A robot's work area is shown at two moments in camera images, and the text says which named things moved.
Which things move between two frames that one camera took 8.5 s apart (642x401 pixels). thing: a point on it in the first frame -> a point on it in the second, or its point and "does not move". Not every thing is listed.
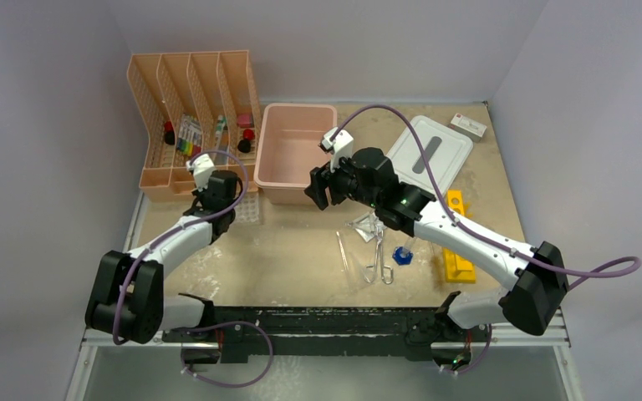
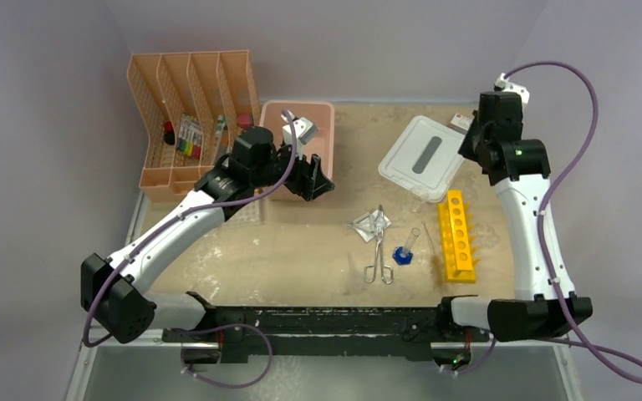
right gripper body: x=342 y=183 -> x=471 y=147
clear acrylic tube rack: x=247 y=210 does not move
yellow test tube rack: x=457 y=269 does not move
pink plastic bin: x=288 y=149 does not move
